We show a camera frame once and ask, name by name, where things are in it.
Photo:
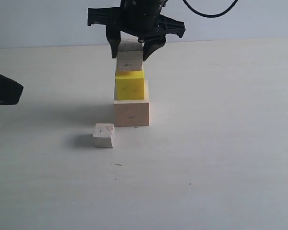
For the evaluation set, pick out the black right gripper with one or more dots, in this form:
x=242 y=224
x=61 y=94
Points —
x=140 y=18

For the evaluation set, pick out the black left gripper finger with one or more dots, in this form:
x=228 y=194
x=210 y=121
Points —
x=10 y=91

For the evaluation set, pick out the medium grained wooden cube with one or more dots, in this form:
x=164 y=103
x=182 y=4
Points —
x=129 y=56

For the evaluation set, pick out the yellow cube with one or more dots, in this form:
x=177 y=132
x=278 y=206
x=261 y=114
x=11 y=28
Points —
x=130 y=85

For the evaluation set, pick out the large pale wooden cube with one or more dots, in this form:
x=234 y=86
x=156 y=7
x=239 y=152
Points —
x=129 y=113

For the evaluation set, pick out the smallest pale wooden cube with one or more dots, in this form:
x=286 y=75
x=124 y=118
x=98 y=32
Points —
x=104 y=135

